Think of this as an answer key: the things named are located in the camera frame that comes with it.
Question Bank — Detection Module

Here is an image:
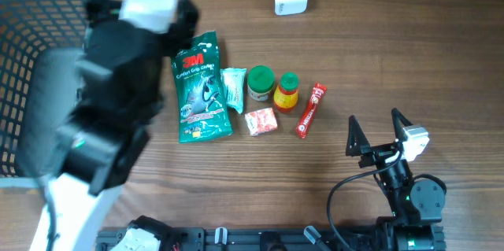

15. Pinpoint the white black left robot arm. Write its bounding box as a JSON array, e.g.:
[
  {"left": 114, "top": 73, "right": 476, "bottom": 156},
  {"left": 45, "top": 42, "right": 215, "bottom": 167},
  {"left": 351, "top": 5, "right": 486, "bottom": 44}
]
[{"left": 31, "top": 0, "right": 198, "bottom": 250}]

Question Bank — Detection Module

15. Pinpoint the light blue tissue packet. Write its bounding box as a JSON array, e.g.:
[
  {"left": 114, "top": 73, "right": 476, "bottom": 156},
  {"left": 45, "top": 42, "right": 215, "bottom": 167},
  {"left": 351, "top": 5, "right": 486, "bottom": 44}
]
[{"left": 220, "top": 68, "right": 246, "bottom": 114}]

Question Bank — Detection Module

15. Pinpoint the red yellow sauce bottle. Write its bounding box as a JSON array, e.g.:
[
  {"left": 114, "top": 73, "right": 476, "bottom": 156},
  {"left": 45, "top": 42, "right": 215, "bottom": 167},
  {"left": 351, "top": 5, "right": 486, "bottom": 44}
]
[{"left": 273, "top": 72, "right": 299, "bottom": 113}]

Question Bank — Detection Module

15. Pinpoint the grey plastic mesh basket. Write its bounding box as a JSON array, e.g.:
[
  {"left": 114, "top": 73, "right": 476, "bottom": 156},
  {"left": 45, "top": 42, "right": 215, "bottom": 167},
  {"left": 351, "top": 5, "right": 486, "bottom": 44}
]
[{"left": 1, "top": 0, "right": 88, "bottom": 189}]

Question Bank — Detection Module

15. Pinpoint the green snack bag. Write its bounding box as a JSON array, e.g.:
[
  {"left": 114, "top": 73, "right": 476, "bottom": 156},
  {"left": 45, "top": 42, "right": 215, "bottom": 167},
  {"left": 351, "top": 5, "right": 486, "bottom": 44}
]
[{"left": 172, "top": 31, "right": 233, "bottom": 143}]

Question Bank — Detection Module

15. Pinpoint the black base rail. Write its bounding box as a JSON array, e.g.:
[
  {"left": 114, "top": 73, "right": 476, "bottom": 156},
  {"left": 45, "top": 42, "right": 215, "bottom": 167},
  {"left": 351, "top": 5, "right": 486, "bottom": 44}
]
[{"left": 95, "top": 226, "right": 447, "bottom": 251}]

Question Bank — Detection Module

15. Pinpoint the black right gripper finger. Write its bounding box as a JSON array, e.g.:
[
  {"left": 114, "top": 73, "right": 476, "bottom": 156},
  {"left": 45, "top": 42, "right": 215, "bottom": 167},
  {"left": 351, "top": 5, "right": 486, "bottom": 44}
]
[
  {"left": 346, "top": 115, "right": 371, "bottom": 157},
  {"left": 391, "top": 108, "right": 413, "bottom": 142}
]

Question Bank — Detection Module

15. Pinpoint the red stick packet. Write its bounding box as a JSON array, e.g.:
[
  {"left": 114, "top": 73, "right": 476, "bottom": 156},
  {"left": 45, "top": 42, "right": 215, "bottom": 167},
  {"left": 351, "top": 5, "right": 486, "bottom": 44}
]
[{"left": 296, "top": 83, "right": 328, "bottom": 139}]

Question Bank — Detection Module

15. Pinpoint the small red box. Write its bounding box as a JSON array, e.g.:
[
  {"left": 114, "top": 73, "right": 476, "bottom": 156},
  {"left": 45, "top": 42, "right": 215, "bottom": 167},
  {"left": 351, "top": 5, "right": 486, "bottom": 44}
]
[{"left": 245, "top": 108, "right": 278, "bottom": 136}]

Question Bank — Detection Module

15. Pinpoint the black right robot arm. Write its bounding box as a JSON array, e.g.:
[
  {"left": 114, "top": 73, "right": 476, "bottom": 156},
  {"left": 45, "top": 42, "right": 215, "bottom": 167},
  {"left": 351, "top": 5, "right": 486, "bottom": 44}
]
[{"left": 346, "top": 109, "right": 447, "bottom": 251}]

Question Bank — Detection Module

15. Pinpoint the green lid jar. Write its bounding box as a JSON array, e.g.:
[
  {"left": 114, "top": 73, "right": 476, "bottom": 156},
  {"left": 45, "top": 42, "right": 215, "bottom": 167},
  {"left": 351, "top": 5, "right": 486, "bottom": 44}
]
[{"left": 247, "top": 65, "right": 275, "bottom": 102}]

